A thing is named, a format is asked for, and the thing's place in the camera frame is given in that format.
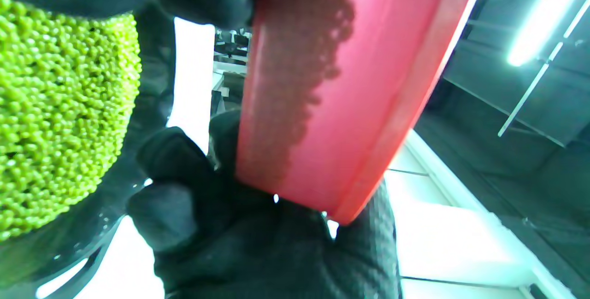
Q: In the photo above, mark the person's right hand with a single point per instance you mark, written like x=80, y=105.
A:
x=253, y=253

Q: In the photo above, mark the black frying pan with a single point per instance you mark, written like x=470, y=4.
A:
x=152, y=82

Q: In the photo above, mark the pile of green mung beans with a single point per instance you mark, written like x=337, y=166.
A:
x=55, y=105

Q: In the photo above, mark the red plastic container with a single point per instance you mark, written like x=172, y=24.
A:
x=359, y=105

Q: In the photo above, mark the red container lid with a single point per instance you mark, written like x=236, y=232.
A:
x=412, y=82

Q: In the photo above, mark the ceiling light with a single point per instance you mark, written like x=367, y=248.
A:
x=534, y=27

